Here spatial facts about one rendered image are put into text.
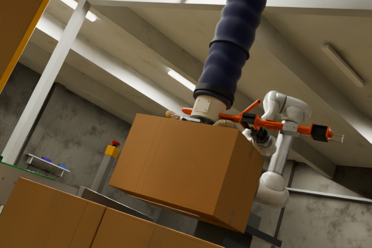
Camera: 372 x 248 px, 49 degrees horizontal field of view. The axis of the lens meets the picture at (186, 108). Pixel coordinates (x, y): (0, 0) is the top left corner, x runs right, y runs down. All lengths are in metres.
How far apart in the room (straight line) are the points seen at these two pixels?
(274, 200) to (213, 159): 0.91
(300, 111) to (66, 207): 1.86
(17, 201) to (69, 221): 0.24
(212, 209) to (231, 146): 0.29
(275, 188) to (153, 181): 0.97
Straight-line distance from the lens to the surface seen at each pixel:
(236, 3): 2.42
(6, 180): 2.28
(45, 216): 1.44
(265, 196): 2.67
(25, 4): 0.92
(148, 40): 7.56
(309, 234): 11.89
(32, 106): 5.41
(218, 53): 2.26
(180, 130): 1.99
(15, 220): 1.52
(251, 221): 2.65
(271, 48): 6.36
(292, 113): 2.83
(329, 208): 11.80
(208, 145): 1.89
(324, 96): 7.41
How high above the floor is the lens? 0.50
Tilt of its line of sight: 18 degrees up
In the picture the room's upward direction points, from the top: 20 degrees clockwise
